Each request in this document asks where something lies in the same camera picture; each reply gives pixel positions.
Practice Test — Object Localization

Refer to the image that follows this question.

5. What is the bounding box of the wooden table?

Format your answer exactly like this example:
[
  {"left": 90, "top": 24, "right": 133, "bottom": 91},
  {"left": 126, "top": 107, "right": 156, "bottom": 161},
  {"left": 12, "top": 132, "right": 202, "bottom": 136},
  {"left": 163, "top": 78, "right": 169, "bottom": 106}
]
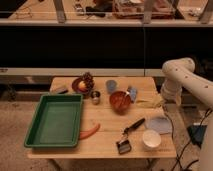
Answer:
[{"left": 27, "top": 77, "right": 176, "bottom": 161}]

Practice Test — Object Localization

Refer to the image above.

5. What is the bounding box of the small metal cup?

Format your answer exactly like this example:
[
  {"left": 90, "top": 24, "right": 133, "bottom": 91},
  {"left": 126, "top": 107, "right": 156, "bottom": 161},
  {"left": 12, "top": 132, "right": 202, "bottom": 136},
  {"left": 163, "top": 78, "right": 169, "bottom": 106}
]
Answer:
[{"left": 91, "top": 91, "right": 100, "bottom": 105}]

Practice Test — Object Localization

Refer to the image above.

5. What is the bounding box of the green plastic tray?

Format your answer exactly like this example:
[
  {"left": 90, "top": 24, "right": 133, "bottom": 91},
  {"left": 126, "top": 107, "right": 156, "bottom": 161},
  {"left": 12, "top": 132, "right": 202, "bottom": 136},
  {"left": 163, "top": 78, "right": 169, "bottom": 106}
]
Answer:
[{"left": 24, "top": 94, "right": 83, "bottom": 148}]

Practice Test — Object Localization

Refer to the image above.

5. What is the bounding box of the black handled brush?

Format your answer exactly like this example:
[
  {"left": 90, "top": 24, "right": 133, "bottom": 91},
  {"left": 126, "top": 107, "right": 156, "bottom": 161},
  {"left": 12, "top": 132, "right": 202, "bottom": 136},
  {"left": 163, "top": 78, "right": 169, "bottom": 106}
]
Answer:
[{"left": 116, "top": 118, "right": 145, "bottom": 155}]

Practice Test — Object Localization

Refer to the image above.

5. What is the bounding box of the black cable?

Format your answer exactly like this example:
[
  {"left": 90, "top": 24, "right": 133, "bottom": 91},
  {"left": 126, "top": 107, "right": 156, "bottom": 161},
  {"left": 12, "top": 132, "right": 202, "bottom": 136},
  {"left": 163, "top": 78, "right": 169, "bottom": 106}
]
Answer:
[{"left": 163, "top": 107, "right": 213, "bottom": 171}]

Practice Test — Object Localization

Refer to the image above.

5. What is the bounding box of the grey sponge block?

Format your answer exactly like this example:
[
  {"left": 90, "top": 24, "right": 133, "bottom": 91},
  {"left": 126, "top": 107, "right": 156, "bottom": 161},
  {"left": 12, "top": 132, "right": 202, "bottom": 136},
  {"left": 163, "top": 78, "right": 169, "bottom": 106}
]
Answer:
[{"left": 51, "top": 86, "right": 68, "bottom": 94}]

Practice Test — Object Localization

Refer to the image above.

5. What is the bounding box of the orange carrot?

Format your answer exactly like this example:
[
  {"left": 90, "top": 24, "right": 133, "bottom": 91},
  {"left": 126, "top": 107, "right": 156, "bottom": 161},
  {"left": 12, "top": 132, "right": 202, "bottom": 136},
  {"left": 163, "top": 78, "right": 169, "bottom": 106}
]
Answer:
[{"left": 79, "top": 123, "right": 100, "bottom": 140}]

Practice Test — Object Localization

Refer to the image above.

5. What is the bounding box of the black power box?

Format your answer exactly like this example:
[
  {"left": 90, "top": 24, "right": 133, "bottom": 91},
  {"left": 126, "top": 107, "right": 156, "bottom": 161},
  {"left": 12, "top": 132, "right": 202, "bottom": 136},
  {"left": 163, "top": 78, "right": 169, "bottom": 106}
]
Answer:
[{"left": 187, "top": 125, "right": 206, "bottom": 147}]

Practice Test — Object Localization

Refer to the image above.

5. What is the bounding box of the pine cone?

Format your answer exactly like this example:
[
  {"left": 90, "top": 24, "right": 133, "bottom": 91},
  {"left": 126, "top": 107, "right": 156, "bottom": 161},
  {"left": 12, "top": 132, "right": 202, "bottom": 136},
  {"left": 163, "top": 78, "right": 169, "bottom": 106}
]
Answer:
[{"left": 83, "top": 72, "right": 94, "bottom": 90}]

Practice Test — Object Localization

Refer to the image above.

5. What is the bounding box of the blue cloth toy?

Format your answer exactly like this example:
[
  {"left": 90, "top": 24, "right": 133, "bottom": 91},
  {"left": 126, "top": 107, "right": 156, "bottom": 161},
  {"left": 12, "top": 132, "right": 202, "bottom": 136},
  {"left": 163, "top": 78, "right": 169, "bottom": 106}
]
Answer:
[{"left": 127, "top": 86, "right": 137, "bottom": 103}]

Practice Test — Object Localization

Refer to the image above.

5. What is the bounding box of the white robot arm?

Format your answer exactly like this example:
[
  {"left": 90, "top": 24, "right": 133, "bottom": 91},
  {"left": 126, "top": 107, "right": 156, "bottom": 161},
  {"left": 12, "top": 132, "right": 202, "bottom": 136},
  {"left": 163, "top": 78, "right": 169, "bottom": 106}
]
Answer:
[{"left": 161, "top": 58, "right": 213, "bottom": 171}]

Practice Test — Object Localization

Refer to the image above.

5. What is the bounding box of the blue plastic cup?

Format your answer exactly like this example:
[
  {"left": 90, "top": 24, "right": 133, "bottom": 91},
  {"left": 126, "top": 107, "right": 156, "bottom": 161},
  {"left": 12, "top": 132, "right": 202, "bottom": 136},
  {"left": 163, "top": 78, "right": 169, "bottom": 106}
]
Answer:
[{"left": 106, "top": 80, "right": 117, "bottom": 94}]

